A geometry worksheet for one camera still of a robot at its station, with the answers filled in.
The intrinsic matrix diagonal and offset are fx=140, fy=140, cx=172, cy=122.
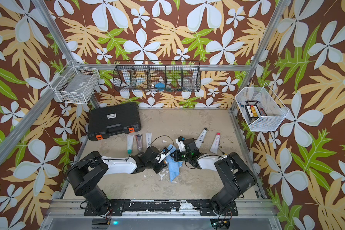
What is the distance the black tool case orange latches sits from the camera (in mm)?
997

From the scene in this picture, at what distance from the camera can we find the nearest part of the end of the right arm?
701 millimetres

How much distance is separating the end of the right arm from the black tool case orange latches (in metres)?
0.39
